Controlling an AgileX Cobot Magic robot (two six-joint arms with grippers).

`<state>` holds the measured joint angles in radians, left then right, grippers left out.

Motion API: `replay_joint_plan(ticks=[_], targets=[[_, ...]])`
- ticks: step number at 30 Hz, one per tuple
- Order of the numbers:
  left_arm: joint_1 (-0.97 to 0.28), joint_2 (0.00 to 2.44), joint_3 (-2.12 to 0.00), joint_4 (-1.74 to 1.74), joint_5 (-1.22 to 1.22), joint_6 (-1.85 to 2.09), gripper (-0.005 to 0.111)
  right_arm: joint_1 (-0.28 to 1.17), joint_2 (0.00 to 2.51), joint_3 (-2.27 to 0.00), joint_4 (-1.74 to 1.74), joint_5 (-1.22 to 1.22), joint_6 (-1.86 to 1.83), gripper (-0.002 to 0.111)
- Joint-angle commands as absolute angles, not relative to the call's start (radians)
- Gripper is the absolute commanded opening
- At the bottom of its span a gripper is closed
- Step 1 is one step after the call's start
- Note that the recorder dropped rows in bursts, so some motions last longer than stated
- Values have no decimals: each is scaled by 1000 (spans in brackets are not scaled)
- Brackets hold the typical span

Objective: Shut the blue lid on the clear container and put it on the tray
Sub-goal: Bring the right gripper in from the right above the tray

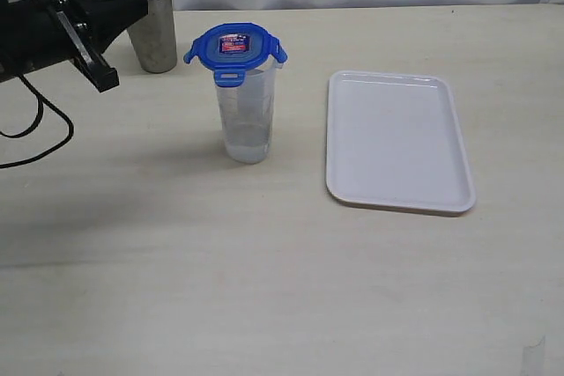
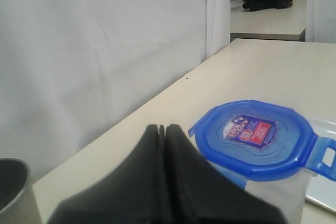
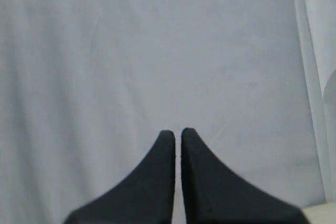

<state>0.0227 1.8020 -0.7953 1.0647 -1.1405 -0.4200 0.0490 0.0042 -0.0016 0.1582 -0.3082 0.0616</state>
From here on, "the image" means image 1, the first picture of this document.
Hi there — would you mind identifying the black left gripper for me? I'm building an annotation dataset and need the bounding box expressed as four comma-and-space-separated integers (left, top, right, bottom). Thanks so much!
1, 0, 148, 92

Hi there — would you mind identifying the stainless steel cup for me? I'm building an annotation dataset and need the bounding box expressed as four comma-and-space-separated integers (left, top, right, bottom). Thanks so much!
128, 0, 177, 73

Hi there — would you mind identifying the blue plastic snap lid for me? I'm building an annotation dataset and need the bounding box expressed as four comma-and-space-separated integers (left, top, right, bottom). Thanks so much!
183, 22, 288, 88

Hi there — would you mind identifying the clear plastic tall container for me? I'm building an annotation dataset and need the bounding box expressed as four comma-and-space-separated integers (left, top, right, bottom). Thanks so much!
216, 59, 282, 164

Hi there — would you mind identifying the white rectangular tray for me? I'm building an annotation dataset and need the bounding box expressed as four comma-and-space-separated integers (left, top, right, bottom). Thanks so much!
325, 70, 476, 215

